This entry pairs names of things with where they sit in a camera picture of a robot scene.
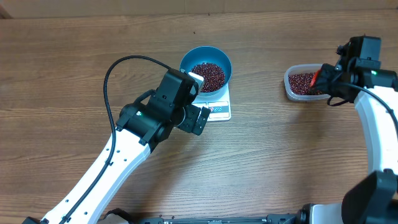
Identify red scoop with blue handle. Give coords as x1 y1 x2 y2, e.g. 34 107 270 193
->
310 70 321 88

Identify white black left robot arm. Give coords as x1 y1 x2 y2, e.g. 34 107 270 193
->
25 68 210 224

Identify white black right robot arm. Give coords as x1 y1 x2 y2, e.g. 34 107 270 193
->
290 35 397 223

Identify white digital kitchen scale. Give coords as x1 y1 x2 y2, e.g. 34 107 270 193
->
193 85 231 122

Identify blue plastic bowl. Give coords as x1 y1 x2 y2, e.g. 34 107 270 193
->
180 46 233 96

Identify red adzuki beans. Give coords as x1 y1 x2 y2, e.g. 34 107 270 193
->
288 72 322 95

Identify clear plastic food container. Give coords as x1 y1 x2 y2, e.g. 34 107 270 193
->
284 63 330 101

